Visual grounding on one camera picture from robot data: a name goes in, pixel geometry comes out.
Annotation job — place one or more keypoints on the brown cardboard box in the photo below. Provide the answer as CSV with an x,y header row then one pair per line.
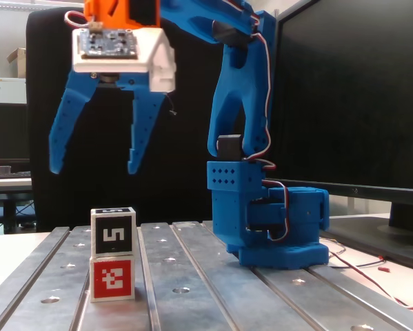
x,y
18,62

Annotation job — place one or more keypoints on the white background desk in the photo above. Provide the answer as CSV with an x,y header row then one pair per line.
x,y
6,182

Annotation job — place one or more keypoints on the red cube with marker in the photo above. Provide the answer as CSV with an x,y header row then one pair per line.
x,y
111,279

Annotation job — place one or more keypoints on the grey tape roll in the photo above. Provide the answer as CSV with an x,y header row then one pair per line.
x,y
1,169

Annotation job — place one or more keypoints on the black cube with marker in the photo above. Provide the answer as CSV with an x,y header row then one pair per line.
x,y
113,236

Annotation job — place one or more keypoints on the blue and orange robot arm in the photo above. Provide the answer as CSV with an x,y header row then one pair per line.
x,y
232,82

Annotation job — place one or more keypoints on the white camera mount with board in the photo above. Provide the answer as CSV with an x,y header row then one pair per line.
x,y
158,51

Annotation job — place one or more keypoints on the black cabinet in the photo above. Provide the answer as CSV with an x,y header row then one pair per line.
x,y
8,132

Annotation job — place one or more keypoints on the slotted aluminium base plate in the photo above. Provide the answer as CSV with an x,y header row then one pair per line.
x,y
199,303

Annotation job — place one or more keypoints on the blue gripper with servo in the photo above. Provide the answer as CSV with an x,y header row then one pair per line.
x,y
123,83

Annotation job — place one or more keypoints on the black Dell monitor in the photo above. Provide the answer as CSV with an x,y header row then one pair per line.
x,y
347,86

